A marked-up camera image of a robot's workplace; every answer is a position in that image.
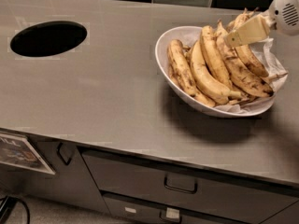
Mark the spotted banana far left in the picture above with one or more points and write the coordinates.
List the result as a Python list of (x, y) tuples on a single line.
[(181, 72)]

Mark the white oval bowl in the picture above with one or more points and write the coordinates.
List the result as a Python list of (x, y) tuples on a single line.
[(188, 35)]

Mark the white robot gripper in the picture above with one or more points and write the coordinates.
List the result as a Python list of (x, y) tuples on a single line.
[(284, 13)]

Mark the small banana behind pile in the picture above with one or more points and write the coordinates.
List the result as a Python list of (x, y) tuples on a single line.
[(230, 26)]

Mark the lower grey drawer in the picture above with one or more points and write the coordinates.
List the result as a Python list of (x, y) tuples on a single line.
[(156, 213)]

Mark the white paper liner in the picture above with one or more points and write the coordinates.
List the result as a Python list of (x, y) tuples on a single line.
[(276, 78)]

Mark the grey drawer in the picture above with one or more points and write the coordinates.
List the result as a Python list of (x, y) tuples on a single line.
[(195, 190), (156, 213)]

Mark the round black counter hole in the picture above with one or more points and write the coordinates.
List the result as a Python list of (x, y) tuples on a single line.
[(48, 38)]

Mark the framed sign on cabinet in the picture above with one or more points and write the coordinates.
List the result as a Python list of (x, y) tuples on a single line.
[(18, 151)]

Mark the long brown spotted banana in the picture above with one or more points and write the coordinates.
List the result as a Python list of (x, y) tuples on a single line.
[(240, 75)]

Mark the grey cabinet door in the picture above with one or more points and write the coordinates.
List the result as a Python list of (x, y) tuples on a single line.
[(72, 182)]

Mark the upper grey drawer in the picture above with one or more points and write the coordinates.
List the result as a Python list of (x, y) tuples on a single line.
[(195, 190)]

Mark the spotted banana middle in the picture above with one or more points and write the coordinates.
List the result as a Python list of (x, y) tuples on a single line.
[(213, 58)]

